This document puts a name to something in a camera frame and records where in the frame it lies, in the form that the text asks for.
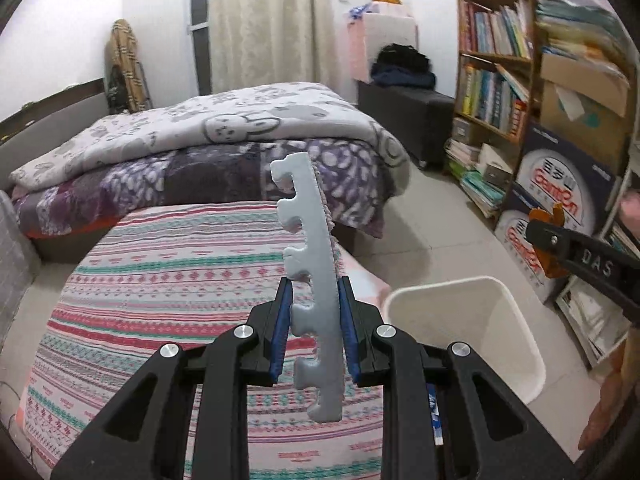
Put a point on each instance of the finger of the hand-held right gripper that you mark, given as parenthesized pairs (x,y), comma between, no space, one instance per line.
(550,240)

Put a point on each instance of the dark bed headboard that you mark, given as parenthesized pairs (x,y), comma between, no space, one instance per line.
(50,105)

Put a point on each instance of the pink plush toy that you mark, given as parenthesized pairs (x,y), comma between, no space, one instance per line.
(631,205)

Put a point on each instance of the striped pink bedsheet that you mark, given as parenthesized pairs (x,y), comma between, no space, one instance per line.
(175,285)

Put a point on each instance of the pile of slanted booklets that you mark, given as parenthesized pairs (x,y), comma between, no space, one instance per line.
(625,242)

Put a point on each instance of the pink white cabinet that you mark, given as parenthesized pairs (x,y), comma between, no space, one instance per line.
(390,30)

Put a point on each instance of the brown cardboard box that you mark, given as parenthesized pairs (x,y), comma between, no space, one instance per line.
(600,110)

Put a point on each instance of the stack of books and boxes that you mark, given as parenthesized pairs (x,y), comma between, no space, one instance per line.
(480,175)

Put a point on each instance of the dark blue clothing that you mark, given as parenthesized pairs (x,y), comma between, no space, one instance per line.
(402,79)

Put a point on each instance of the stack of papers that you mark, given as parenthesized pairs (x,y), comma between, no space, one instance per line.
(580,25)

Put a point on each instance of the purple patterned quilt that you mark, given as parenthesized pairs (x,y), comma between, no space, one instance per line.
(200,175)

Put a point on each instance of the window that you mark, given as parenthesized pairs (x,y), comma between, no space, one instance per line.
(199,10)

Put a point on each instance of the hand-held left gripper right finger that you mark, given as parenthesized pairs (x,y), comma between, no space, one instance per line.
(347,330)

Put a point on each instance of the white shelf rack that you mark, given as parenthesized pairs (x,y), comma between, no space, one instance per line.
(625,170)

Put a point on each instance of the row of upright books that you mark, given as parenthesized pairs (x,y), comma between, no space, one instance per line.
(492,100)
(495,30)

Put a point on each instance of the pile of white workbooks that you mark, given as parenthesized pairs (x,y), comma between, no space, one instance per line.
(590,315)

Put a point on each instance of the wooden bookshelf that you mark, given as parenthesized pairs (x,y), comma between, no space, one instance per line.
(495,57)

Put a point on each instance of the cream curtain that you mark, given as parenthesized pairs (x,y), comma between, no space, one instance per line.
(270,25)

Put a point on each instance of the white plastic trash bin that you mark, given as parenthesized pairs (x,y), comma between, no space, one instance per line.
(500,340)

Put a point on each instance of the grey cartoon print blanket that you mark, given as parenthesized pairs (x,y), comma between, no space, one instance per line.
(200,125)

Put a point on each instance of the brown patterned hanging garment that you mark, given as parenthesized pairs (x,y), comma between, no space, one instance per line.
(125,60)

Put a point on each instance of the black bag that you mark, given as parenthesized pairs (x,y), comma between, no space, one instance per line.
(402,57)

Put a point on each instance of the blue white wrapper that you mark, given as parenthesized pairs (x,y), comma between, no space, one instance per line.
(435,410)

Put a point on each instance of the dark storage bench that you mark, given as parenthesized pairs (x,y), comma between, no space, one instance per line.
(415,110)

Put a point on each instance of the person's right hand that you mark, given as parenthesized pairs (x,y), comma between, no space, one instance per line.
(612,400)

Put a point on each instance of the blue white bag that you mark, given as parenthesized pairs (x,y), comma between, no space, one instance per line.
(361,10)

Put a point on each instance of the grey foam mat edge strip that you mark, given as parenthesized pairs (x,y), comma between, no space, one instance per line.
(312,240)

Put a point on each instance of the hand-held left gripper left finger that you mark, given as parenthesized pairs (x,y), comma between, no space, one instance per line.
(284,330)

